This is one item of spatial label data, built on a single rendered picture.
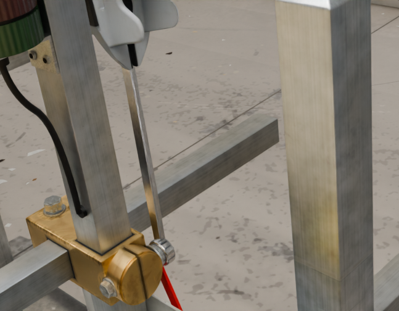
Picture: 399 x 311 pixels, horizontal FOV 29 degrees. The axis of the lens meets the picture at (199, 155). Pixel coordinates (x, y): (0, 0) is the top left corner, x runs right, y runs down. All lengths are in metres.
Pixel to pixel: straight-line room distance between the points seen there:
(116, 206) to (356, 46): 0.32
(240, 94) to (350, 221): 2.48
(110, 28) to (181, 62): 2.62
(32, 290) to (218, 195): 1.66
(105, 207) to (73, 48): 0.14
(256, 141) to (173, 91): 2.18
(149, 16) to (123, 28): 0.04
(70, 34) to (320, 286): 0.26
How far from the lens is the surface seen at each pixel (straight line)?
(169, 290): 0.71
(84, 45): 0.60
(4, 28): 0.54
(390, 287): 0.66
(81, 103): 0.61
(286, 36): 0.41
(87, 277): 0.70
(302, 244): 0.47
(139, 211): 0.75
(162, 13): 0.65
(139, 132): 0.69
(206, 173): 0.80
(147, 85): 3.10
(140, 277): 0.67
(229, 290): 1.97
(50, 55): 0.59
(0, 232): 0.92
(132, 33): 0.63
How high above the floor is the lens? 1.26
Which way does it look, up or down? 30 degrees down
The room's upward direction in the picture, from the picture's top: 8 degrees counter-clockwise
